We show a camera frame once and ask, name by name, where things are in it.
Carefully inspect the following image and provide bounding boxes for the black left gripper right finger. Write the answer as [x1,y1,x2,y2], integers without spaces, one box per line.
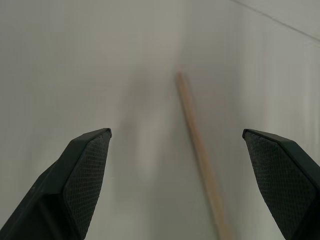
[241,128,320,240]

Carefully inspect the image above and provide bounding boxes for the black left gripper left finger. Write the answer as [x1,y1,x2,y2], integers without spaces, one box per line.
[0,127,113,240]

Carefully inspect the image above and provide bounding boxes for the wooden chopstick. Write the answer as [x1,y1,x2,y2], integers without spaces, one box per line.
[175,71,233,240]

